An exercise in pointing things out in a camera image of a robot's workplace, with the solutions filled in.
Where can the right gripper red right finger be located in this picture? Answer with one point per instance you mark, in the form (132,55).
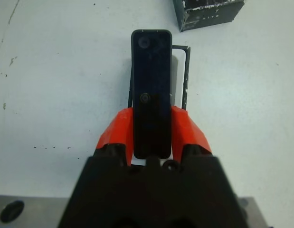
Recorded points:
(187,133)

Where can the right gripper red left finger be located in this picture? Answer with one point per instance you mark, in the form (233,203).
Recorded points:
(118,130)

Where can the black box lid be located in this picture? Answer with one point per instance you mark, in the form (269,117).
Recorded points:
(208,16)

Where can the black box with white insert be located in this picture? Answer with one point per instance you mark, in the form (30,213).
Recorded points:
(186,76)

